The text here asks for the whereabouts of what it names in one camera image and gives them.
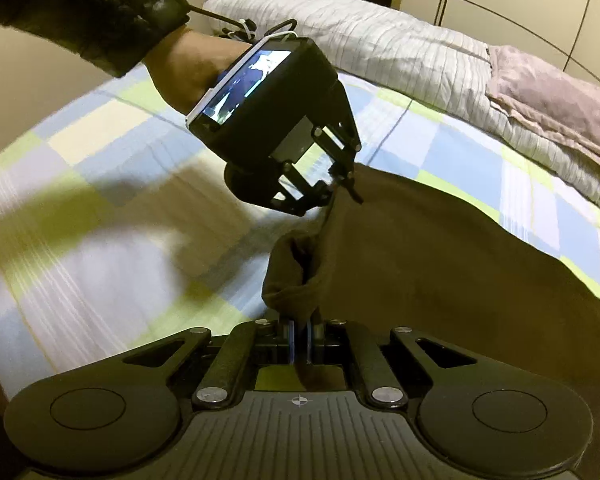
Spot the white striped pillow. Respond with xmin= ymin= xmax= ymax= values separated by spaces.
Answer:
xmin=202 ymin=0 xmax=600 ymax=217

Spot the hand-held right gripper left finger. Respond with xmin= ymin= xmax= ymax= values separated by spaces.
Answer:
xmin=125 ymin=319 xmax=297 ymax=408

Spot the bed with checkered sheet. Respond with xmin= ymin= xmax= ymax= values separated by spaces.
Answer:
xmin=0 ymin=67 xmax=600 ymax=411

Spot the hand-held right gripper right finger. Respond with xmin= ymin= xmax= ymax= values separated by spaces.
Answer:
xmin=305 ymin=319 xmax=481 ymax=408

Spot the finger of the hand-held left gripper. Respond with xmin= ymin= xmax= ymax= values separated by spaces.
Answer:
xmin=312 ymin=125 xmax=365 ymax=207
xmin=270 ymin=160 xmax=339 ymax=217

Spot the black cable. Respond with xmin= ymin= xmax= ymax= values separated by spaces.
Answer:
xmin=152 ymin=0 xmax=301 ymax=43

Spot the dark brown garment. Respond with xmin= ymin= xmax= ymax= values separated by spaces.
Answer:
xmin=261 ymin=162 xmax=600 ymax=466

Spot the person's left forearm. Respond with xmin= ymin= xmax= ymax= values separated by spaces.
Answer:
xmin=0 ymin=0 xmax=253 ymax=116

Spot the pink pillow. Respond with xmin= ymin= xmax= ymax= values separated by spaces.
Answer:
xmin=485 ymin=45 xmax=600 ymax=181

